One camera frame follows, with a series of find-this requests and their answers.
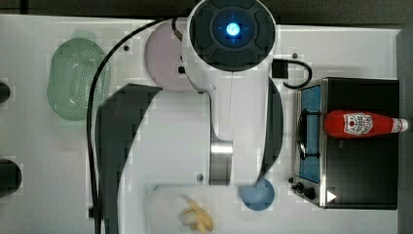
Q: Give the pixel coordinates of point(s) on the blue small cup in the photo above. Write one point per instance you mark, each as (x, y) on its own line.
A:
(259, 196)

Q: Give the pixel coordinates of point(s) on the green perforated colander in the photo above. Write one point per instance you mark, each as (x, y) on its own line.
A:
(73, 67)

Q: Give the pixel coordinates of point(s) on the peeled toy banana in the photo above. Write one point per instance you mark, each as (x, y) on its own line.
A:
(196, 218)

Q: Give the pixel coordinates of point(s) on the lilac round plate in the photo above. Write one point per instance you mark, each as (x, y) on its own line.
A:
(164, 60)

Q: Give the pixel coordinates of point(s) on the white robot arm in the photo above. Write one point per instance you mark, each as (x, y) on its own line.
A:
(223, 128)

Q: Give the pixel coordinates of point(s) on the red plush ketchup bottle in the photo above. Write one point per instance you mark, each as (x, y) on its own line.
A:
(358, 124)

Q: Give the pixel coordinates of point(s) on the black toaster oven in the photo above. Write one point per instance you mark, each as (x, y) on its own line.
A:
(345, 173)

